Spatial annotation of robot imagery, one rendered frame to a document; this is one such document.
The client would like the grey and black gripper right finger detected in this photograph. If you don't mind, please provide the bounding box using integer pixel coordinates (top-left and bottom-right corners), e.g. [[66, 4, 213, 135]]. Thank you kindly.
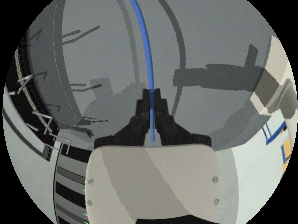
[[154, 88, 212, 147]]

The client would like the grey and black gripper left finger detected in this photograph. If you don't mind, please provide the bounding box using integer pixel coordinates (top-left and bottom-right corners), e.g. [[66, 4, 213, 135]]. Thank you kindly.
[[94, 89, 150, 149]]

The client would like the blue cable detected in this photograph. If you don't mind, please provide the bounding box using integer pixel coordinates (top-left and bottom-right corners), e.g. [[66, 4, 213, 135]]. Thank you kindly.
[[130, 0, 154, 142]]

